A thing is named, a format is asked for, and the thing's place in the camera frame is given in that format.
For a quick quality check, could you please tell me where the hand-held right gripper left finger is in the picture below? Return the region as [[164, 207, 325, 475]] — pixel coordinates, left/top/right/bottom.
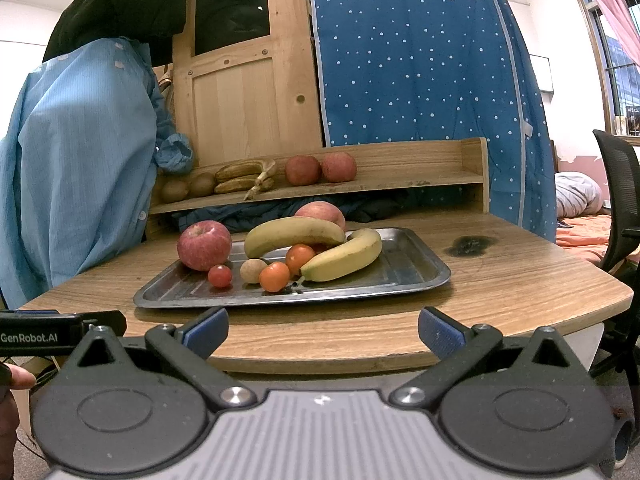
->
[[65, 306, 257, 411]]

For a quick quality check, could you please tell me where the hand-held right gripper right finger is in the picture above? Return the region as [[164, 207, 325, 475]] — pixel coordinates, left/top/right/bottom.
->
[[391, 306, 582, 411]]

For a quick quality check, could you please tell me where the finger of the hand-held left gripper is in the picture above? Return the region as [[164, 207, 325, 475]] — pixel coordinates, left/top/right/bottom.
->
[[80, 310, 127, 336]]

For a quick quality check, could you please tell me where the cherry tomato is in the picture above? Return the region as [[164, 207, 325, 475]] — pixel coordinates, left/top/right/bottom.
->
[[207, 264, 233, 289]]

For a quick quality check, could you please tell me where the pale tan longan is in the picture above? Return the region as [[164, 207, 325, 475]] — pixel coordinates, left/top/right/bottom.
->
[[239, 258, 269, 285]]

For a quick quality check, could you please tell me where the metal tray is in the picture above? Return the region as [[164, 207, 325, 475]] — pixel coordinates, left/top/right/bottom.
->
[[133, 227, 452, 309]]

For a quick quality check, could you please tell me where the dark red apple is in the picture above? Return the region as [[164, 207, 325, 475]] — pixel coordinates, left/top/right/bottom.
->
[[177, 220, 233, 272]]

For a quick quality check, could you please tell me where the small orange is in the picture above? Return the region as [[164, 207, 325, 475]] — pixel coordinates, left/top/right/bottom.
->
[[285, 243, 317, 276], [258, 261, 292, 293]]

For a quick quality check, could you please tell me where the curved yellow banana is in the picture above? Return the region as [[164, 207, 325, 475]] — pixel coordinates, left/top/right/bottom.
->
[[299, 228, 384, 282]]

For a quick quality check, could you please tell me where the straight yellow banana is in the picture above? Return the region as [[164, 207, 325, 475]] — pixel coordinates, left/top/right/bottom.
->
[[244, 216, 347, 260]]

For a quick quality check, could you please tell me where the pale red apple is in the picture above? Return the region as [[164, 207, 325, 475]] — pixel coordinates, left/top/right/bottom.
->
[[294, 201, 347, 233]]

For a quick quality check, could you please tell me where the person's left hand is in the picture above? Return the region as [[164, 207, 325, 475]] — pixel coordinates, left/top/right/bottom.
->
[[0, 364, 37, 466]]

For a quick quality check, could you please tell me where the brown kiwi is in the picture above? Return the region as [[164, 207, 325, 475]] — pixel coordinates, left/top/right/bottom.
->
[[188, 172, 217, 197], [160, 178, 190, 201]]

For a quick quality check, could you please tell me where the light blue shirt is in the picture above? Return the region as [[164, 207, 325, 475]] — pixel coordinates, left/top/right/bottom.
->
[[0, 36, 195, 311]]

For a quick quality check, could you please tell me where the bunch of browned bananas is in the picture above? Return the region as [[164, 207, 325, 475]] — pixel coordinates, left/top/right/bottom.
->
[[214, 158, 277, 201]]

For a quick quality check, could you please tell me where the orange bedsheet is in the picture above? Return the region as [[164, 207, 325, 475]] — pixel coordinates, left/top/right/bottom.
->
[[556, 215, 613, 263]]

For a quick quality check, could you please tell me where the wooden desk shelf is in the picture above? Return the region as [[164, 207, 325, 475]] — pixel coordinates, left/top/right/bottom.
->
[[145, 136, 490, 221]]

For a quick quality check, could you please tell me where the grey bedding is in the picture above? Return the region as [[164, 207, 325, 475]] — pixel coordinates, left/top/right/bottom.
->
[[555, 171, 603, 218]]

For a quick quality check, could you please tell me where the wooden cabinet door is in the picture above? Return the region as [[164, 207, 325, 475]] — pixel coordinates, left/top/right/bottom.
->
[[170, 0, 323, 168]]

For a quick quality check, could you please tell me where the black office chair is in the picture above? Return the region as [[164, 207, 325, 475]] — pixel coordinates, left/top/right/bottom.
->
[[590, 129, 640, 386]]

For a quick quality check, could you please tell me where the tan hanging bag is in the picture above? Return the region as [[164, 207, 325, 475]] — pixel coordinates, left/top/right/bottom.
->
[[157, 65, 176, 111]]

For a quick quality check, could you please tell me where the blue dotted curtain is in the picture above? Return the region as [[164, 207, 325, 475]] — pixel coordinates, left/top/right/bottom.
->
[[305, 0, 558, 241]]

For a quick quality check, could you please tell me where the window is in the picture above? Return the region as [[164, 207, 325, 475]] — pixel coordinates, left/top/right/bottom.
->
[[570, 0, 640, 138]]

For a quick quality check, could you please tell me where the black jacket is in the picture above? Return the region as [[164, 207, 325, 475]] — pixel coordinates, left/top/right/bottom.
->
[[42, 0, 271, 66]]

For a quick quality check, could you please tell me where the black framed wall panel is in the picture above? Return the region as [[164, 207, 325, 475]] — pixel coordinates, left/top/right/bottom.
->
[[529, 54, 553, 93]]

